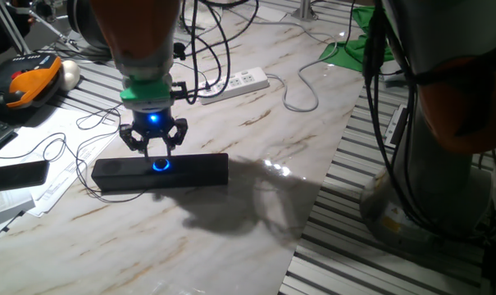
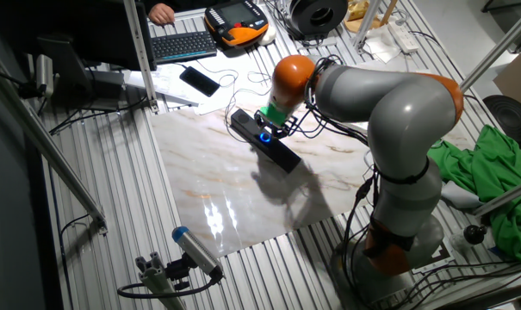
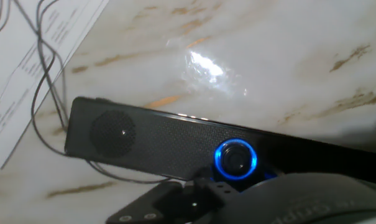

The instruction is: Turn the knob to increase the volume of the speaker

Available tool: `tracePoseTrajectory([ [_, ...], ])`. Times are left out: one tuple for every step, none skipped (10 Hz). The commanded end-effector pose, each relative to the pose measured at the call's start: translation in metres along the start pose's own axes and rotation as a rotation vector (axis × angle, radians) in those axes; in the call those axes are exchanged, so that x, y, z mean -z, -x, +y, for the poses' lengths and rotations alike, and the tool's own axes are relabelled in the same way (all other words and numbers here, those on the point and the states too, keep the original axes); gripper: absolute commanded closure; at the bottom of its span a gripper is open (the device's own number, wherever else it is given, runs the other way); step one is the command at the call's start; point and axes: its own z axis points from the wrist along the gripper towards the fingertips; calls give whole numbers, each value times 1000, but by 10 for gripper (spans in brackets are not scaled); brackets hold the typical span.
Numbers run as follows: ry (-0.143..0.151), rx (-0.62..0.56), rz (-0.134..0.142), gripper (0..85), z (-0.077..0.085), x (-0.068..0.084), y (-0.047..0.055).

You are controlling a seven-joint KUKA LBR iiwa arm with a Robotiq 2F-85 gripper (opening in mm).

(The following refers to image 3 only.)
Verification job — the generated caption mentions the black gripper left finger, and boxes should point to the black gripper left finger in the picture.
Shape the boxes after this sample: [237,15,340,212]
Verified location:
[106,177,240,224]

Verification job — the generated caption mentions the thin black speaker cable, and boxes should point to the thin black speaker cable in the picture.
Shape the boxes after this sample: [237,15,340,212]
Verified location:
[0,0,173,185]

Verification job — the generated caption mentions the blue-lit speaker volume knob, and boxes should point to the blue-lit speaker volume knob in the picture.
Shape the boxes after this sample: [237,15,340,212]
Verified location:
[214,138,259,181]

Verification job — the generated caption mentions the white printed papers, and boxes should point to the white printed papers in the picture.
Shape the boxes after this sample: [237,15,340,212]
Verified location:
[0,0,110,175]

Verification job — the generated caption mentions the black speaker bar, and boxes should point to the black speaker bar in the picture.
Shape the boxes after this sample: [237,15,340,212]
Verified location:
[64,96,376,187]

